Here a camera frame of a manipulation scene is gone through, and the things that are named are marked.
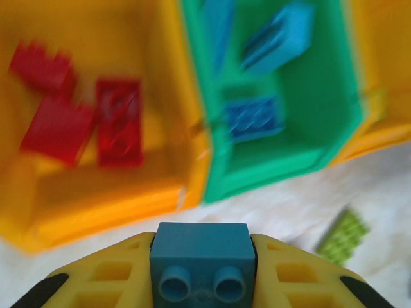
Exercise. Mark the light green lego plate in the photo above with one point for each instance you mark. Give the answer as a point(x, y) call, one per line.
point(343, 237)

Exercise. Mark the blue lego plate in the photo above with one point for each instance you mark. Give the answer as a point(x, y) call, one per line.
point(253, 118)

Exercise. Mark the long blue lego brick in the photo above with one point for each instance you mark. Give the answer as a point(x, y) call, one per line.
point(218, 29)

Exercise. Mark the green plastic bin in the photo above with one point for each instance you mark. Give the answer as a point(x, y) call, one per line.
point(314, 112)

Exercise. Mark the red lego plate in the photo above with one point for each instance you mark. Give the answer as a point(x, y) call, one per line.
point(118, 125)

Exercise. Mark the light blue lego brick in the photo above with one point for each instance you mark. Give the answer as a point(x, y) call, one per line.
point(282, 35)

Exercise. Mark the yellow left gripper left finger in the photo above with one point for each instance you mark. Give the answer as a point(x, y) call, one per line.
point(106, 282)

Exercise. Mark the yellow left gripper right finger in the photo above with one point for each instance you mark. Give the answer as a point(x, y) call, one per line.
point(298, 282)

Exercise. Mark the orange plastic bin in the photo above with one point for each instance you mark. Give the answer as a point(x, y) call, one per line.
point(385, 48)
point(96, 35)

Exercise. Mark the red lego brick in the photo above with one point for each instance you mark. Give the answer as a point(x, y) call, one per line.
point(41, 67)
point(56, 131)

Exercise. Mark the small blue lego brick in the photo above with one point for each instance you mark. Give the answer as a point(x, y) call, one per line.
point(199, 244)

